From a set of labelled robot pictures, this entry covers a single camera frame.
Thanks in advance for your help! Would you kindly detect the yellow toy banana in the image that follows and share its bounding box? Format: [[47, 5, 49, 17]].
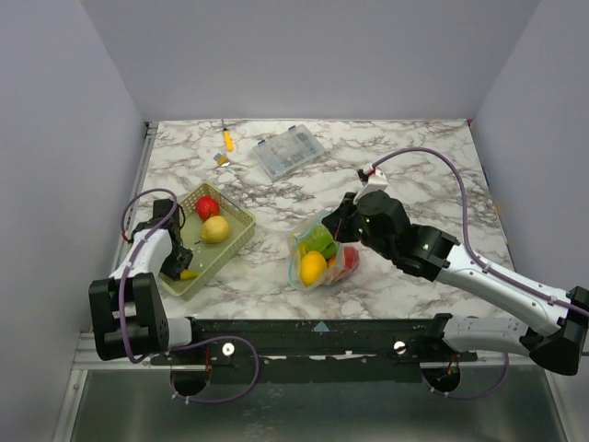
[[179, 269, 200, 281]]

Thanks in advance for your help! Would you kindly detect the green toy pepper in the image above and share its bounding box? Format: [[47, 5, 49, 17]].
[[304, 226, 337, 260]]

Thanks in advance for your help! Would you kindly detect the clear zip top bag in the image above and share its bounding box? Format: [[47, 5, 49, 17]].
[[287, 210, 360, 290]]

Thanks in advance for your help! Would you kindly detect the orange toy fruit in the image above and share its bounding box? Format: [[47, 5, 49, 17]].
[[299, 250, 327, 286]]

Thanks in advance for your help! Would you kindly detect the red toy apple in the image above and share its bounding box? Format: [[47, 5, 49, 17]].
[[343, 246, 360, 274]]

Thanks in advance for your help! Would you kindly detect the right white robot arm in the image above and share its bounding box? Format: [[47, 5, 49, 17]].
[[321, 191, 588, 376]]

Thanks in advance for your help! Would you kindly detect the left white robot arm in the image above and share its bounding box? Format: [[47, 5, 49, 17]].
[[88, 199, 204, 364]]

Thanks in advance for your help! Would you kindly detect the green perforated plastic basket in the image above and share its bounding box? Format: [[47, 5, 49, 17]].
[[159, 181, 255, 299]]

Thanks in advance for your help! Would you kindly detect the yellow toy pear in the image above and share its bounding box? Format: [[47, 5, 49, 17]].
[[200, 215, 231, 244]]

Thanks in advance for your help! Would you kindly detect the red toy pomegranate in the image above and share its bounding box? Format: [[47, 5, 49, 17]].
[[194, 195, 221, 222]]

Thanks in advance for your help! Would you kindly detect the clear plastic compartment box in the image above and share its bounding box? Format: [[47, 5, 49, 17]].
[[252, 124, 325, 182]]

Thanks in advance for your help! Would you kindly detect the small yellow metal clip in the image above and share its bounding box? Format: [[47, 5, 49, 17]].
[[214, 154, 230, 167]]

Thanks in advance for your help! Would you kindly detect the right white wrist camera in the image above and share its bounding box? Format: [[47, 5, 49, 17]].
[[356, 167, 388, 200]]

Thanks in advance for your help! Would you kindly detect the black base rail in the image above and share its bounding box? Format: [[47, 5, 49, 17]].
[[152, 314, 477, 384]]

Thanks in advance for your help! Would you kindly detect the yellow handled screwdriver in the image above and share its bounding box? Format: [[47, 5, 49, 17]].
[[221, 119, 234, 152]]

